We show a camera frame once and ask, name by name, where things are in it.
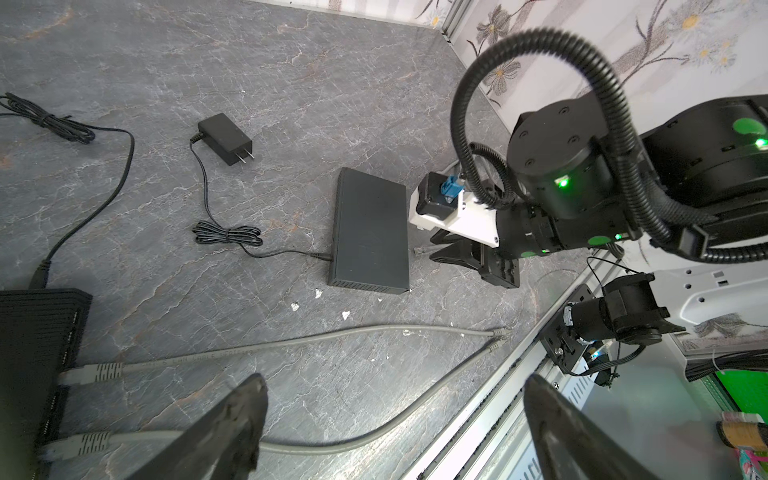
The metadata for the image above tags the grey network switch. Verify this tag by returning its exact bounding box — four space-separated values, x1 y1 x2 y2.
328 167 410 295

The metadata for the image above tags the black ribbed network switch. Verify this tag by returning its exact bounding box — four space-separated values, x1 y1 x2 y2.
1 288 92 479

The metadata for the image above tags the black power adapter with cable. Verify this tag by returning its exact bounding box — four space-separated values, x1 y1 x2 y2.
1 92 137 290

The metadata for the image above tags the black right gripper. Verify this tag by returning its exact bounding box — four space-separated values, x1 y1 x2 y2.
429 203 564 288

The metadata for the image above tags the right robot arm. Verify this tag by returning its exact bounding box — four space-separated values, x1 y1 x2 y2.
409 28 767 374

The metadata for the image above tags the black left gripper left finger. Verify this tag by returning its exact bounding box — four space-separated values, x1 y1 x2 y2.
131 373 268 479

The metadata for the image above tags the grey ethernet cable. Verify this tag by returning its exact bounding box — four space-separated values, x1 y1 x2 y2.
38 242 514 463

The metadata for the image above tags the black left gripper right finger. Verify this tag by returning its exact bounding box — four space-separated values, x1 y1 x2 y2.
523 374 656 479

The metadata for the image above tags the aluminium corner frame right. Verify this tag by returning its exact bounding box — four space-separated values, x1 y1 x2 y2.
440 0 472 39

